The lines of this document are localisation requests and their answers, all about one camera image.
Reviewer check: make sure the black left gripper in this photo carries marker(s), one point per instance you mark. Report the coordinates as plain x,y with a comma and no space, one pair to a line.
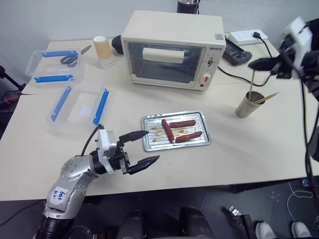
122,159

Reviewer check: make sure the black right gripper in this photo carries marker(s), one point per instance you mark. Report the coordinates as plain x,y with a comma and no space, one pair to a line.
286,64

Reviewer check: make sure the wooden skewer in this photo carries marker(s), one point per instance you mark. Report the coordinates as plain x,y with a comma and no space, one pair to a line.
252,84
268,98

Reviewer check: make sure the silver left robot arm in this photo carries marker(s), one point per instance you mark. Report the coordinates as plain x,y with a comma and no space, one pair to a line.
72,174

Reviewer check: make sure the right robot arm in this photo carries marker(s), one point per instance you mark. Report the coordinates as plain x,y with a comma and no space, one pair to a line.
311,69

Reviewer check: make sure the metal baking tray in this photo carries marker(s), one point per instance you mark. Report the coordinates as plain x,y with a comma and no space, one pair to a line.
152,142

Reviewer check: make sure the red sausage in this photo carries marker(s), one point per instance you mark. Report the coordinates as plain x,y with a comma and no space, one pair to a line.
167,130
183,123
188,137

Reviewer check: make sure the steel cup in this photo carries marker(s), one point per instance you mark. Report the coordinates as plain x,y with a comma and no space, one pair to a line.
245,108

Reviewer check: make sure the white paper cup stack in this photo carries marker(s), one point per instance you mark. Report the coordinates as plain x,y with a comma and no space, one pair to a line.
108,63

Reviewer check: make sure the brown paper cup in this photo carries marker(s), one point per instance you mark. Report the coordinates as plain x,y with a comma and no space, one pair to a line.
102,48

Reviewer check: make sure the white power strip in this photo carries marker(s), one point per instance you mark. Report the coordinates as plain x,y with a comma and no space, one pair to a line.
240,36

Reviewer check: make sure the dark rounded shape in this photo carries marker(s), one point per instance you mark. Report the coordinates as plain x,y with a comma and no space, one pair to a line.
133,224
195,222

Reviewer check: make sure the clear container with blue clips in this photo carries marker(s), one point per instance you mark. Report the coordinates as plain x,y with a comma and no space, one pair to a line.
74,107
53,74

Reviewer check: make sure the black cylinder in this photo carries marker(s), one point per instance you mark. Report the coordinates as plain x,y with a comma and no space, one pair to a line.
187,6

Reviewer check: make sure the cream toaster oven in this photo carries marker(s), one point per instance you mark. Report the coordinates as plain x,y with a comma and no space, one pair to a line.
169,27

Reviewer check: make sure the black rounded object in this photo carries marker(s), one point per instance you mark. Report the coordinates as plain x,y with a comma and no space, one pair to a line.
116,44

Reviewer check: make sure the black tripod stand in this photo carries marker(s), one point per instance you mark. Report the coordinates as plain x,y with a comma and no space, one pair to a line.
10,92

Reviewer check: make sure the white shoe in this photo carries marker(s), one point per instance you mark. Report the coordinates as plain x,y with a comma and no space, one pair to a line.
301,229
265,230

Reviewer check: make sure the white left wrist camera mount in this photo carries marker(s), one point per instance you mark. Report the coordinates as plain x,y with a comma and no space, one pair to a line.
103,144

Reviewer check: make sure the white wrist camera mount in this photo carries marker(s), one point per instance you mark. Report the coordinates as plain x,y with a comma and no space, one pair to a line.
297,32
103,144

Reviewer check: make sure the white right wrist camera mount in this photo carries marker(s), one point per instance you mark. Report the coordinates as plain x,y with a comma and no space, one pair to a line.
297,32

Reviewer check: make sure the brown bracket with metal clip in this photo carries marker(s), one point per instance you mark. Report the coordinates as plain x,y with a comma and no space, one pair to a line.
243,221

